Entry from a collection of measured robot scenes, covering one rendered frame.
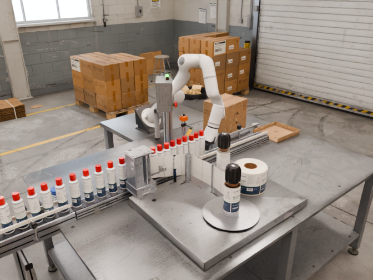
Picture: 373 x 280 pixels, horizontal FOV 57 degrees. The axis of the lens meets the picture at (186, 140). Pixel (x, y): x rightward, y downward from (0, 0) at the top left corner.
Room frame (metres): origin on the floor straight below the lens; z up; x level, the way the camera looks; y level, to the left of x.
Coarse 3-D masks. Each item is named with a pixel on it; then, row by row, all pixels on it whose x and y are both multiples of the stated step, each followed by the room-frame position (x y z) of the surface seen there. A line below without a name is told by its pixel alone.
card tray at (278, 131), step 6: (264, 126) 2.82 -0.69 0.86; (270, 126) 2.88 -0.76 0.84; (276, 126) 2.88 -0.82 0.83; (282, 126) 2.86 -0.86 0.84; (288, 126) 2.81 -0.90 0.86; (270, 132) 2.74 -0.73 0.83; (276, 132) 2.74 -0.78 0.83; (282, 132) 2.74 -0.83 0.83; (288, 132) 2.74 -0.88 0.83; (294, 132) 2.67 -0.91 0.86; (270, 138) 2.62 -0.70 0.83; (276, 138) 2.61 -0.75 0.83; (282, 138) 2.57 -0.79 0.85
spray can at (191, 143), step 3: (189, 135) 2.12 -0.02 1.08; (192, 135) 2.12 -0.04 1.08; (189, 138) 2.12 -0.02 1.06; (192, 138) 2.11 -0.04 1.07; (189, 141) 2.11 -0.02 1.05; (192, 141) 2.11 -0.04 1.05; (189, 144) 2.10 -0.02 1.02; (192, 144) 2.10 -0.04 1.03; (189, 147) 2.10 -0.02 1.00; (192, 147) 2.10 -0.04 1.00; (189, 150) 2.10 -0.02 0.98; (192, 150) 2.10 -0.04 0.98; (192, 153) 2.10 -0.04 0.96
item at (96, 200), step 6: (258, 132) 2.64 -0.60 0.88; (258, 138) 2.52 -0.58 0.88; (240, 144) 2.40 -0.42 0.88; (210, 156) 2.21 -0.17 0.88; (108, 192) 1.75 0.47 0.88; (120, 192) 1.75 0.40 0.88; (84, 198) 1.68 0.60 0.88; (96, 198) 1.68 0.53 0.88; (102, 198) 1.68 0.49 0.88; (84, 204) 1.62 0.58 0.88; (90, 204) 1.62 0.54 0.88; (78, 210) 1.58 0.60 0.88
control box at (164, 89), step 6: (156, 78) 2.12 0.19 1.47; (162, 78) 2.12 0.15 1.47; (156, 84) 2.02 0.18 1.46; (162, 84) 2.02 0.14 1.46; (168, 84) 2.02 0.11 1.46; (156, 90) 2.02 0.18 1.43; (162, 90) 2.02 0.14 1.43; (168, 90) 2.02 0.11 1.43; (156, 96) 2.02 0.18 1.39; (162, 96) 2.02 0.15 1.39; (168, 96) 2.02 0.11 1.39; (162, 102) 2.02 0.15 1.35; (168, 102) 2.02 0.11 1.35; (162, 108) 2.02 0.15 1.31; (168, 108) 2.02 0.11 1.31
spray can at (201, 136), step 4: (200, 132) 2.19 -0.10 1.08; (200, 136) 2.19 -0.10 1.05; (204, 136) 2.20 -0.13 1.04; (200, 140) 2.18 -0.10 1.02; (204, 140) 2.19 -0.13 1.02; (200, 144) 2.18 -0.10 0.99; (204, 144) 2.19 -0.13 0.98; (200, 148) 2.18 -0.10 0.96; (204, 148) 2.19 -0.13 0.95; (200, 152) 2.18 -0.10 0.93; (204, 152) 2.19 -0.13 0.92
